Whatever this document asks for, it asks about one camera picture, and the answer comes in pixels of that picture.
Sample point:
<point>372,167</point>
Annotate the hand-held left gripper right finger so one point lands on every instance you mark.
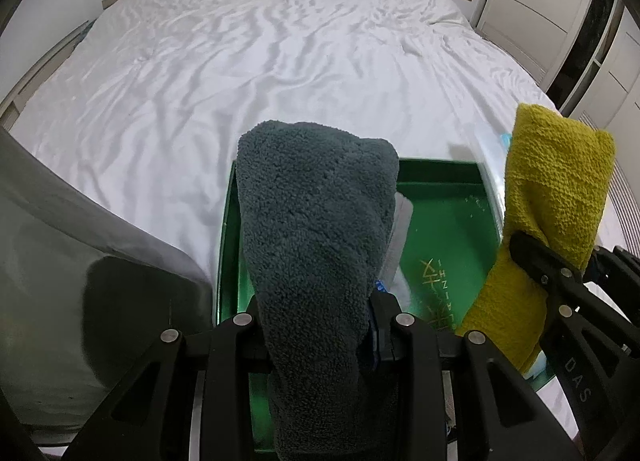
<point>407,346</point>

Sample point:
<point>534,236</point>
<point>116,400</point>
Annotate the white bed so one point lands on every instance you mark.
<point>250,66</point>

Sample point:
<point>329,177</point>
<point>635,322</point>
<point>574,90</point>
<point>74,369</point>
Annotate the clear plastic zip bag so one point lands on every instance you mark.
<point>487,166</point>

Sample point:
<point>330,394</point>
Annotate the green tray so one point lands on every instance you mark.
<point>450,221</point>

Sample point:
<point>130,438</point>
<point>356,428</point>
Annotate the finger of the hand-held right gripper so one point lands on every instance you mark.
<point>620,276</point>
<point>540,258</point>

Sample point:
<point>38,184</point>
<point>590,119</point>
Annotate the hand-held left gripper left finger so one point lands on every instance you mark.
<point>235,346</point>

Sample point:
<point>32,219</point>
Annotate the yellow-green towel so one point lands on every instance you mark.
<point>550,181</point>

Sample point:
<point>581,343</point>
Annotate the white cloth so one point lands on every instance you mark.
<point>400,241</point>

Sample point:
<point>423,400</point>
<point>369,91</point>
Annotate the dark grey fleece towel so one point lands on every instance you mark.
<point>310,221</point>

